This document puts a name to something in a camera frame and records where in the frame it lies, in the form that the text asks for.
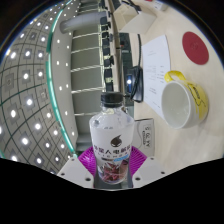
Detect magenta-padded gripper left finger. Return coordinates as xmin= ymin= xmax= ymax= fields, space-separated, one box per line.
xmin=57 ymin=145 xmax=98 ymax=190

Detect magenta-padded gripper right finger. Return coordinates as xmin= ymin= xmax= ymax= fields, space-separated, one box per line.
xmin=128 ymin=145 xmax=167 ymax=190

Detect clear bottle with white label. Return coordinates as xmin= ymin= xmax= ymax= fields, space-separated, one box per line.
xmin=88 ymin=91 xmax=136 ymax=190

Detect white and yellow mug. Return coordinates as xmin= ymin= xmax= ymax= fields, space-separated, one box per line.
xmin=161 ymin=70 xmax=210 ymax=130

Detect black desk phone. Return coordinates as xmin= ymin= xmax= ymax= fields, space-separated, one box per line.
xmin=124 ymin=65 xmax=144 ymax=103

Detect white printed paper sheet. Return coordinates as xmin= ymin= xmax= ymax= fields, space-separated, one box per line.
xmin=140 ymin=34 xmax=172 ymax=119

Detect ceiling lights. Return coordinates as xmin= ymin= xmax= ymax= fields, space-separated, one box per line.
xmin=0 ymin=0 xmax=79 ymax=174

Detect row of black office chairs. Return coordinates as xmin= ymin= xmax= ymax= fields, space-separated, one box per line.
xmin=98 ymin=0 xmax=116 ymax=93

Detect long curved conference desk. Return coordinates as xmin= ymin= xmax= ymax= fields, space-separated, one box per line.
xmin=106 ymin=0 xmax=126 ymax=98

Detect flat round red coaster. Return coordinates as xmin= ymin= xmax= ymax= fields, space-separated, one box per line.
xmin=181 ymin=31 xmax=210 ymax=66

